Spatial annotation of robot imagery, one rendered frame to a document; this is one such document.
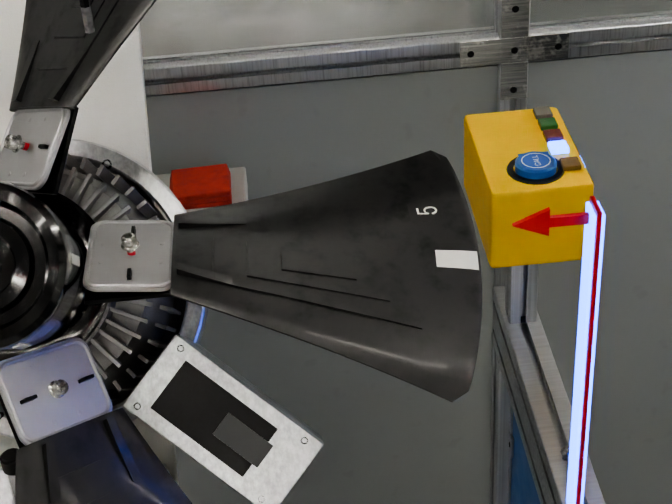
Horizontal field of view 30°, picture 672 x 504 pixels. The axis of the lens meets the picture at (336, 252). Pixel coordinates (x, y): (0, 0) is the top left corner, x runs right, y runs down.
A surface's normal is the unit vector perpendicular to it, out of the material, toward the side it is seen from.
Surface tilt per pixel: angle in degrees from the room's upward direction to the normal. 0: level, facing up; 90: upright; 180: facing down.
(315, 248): 12
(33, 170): 48
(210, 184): 0
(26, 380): 54
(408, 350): 26
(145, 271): 6
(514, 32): 90
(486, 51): 90
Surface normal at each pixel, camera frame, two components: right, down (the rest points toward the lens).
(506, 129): -0.06, -0.82
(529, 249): 0.08, 0.56
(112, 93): 0.03, -0.10
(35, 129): -0.70, -0.33
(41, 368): 0.72, -0.36
